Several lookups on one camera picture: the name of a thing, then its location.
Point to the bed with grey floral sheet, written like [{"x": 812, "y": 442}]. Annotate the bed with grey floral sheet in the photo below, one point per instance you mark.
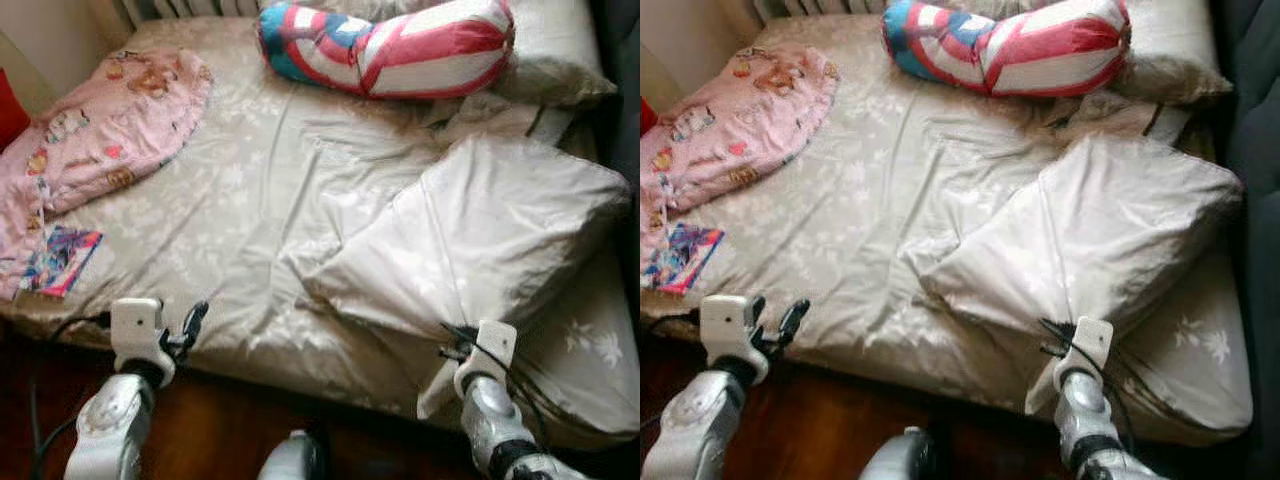
[
  {"x": 880, "y": 200},
  {"x": 260, "y": 200}
]

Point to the blue red white striped pillow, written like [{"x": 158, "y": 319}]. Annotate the blue red white striped pillow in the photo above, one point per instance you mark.
[
  {"x": 1040, "y": 55},
  {"x": 420, "y": 55}
]

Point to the large pale grey pillow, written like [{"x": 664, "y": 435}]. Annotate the large pale grey pillow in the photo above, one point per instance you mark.
[
  {"x": 1090, "y": 220},
  {"x": 480, "y": 220}
]

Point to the dark grey furniture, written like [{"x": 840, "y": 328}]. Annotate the dark grey furniture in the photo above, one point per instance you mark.
[
  {"x": 1255, "y": 150},
  {"x": 625, "y": 60}
]

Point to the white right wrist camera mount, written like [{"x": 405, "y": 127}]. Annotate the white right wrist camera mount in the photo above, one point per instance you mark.
[
  {"x": 1092, "y": 340},
  {"x": 495, "y": 345}
]

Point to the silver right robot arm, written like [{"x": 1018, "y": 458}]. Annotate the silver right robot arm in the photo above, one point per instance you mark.
[
  {"x": 1080, "y": 420},
  {"x": 485, "y": 420}
]

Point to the colourful comic book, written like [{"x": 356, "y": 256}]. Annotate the colourful comic book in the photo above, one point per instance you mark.
[
  {"x": 62, "y": 260},
  {"x": 685, "y": 258}
]

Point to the big red folded cushion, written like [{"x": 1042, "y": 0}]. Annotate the big red folded cushion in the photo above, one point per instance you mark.
[
  {"x": 8, "y": 110},
  {"x": 645, "y": 115}
]

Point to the pink cartoon print blanket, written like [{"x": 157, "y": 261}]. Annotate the pink cartoon print blanket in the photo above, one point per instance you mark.
[
  {"x": 110, "y": 130},
  {"x": 740, "y": 130}
]

